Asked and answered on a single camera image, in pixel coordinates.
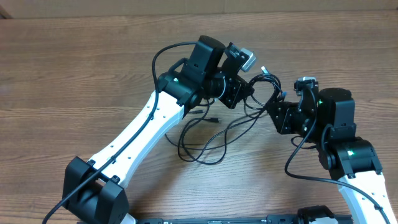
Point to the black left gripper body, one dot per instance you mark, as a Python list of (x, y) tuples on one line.
[(232, 91)]

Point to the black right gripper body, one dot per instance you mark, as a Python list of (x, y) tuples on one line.
[(292, 123)]

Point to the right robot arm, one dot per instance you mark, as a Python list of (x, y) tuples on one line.
[(326, 118)]

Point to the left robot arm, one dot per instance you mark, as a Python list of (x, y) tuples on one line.
[(95, 190)]

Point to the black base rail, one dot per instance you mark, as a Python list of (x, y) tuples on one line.
[(319, 214)]

